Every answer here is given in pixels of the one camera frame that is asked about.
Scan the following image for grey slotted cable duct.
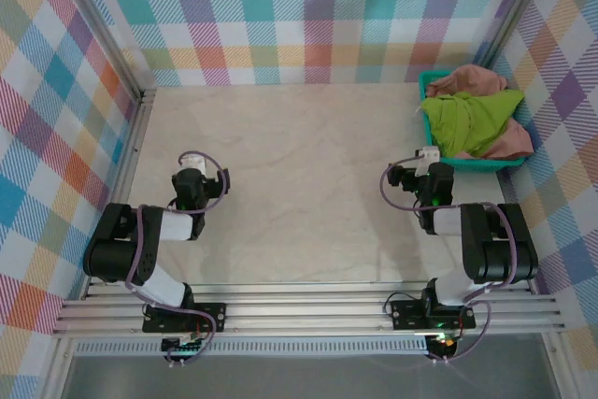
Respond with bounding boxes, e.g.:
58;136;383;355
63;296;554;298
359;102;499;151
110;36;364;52
74;340;431;358

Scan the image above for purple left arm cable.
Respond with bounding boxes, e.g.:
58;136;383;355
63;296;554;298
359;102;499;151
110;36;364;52
123;150;235;367

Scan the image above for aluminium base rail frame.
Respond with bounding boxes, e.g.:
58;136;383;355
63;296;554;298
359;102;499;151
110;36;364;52
50;279;566;339

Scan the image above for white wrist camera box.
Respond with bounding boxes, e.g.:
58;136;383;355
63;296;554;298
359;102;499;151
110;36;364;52
178;155;207;176
415;146;441;174

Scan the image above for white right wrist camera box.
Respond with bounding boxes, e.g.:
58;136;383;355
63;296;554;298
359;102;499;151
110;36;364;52
415;146;441;174

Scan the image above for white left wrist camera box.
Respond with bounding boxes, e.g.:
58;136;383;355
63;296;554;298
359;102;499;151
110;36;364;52
178;155;207;176

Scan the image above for lime green shorts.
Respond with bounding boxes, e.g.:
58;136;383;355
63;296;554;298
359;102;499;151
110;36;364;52
420;89;525;160

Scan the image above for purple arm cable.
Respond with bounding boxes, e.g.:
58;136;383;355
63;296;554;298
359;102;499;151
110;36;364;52
380;158;520;365
123;150;235;367

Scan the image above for teal plastic basket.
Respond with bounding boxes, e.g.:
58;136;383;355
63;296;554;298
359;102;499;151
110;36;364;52
418;69;527;174

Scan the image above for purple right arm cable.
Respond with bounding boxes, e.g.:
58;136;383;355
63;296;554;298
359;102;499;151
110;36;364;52
380;158;520;365

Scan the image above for pink shorts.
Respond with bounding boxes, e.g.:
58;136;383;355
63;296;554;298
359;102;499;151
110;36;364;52
425;64;534;161

